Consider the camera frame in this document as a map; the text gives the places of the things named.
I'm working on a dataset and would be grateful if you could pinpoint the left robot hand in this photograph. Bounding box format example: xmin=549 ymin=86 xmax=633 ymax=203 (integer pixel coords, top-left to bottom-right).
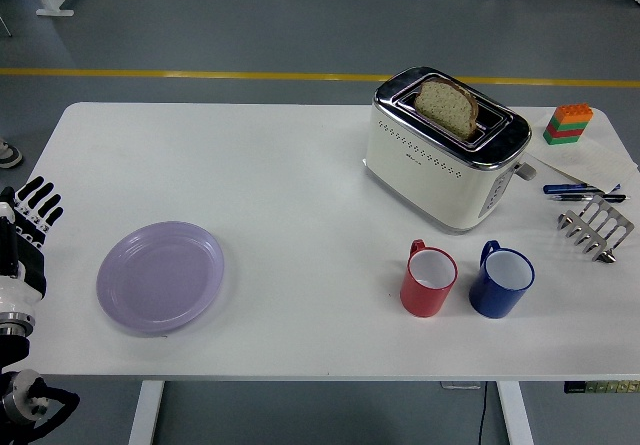
xmin=0 ymin=177 xmax=65 ymax=316

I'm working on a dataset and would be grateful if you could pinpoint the purple plate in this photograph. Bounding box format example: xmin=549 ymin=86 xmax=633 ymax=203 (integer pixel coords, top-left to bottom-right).
xmin=96 ymin=220 xmax=225 ymax=337

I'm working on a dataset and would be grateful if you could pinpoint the bread slice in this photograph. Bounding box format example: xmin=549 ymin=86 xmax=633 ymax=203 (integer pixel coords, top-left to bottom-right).
xmin=413 ymin=78 xmax=480 ymax=141

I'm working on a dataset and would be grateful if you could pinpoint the red mug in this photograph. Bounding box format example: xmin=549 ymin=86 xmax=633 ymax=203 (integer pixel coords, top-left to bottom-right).
xmin=399 ymin=238 xmax=459 ymax=319

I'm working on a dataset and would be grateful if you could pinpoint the cream chrome toaster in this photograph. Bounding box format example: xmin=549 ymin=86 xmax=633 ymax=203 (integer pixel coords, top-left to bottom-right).
xmin=363 ymin=66 xmax=537 ymax=236

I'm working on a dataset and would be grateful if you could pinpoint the blue mug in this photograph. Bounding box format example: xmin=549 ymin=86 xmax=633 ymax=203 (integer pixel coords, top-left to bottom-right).
xmin=468 ymin=239 xmax=536 ymax=320

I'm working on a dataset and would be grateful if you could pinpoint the blue pen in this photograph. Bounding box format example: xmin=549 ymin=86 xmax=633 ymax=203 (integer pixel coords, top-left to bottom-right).
xmin=542 ymin=182 xmax=622 ymax=195

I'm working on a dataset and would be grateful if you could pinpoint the black pen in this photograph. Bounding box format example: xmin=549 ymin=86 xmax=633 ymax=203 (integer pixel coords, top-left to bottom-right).
xmin=548 ymin=193 xmax=629 ymax=203

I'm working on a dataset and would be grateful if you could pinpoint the toy brick stack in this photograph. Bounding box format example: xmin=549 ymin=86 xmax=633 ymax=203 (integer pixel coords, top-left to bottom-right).
xmin=542 ymin=103 xmax=594 ymax=146

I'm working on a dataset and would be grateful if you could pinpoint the white paper sheet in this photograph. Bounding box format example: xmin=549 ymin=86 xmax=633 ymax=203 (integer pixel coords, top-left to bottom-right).
xmin=524 ymin=134 xmax=640 ymax=191

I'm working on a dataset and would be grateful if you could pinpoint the metal toast rack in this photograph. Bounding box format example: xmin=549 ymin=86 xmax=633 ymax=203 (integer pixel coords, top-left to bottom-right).
xmin=557 ymin=194 xmax=635 ymax=265

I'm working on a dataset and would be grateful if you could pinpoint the black desk control panel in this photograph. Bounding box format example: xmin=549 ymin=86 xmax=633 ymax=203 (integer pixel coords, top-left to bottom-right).
xmin=563 ymin=379 xmax=640 ymax=395

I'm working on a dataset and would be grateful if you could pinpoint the black cable under table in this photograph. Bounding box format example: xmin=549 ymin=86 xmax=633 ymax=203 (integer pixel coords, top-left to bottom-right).
xmin=474 ymin=380 xmax=489 ymax=445

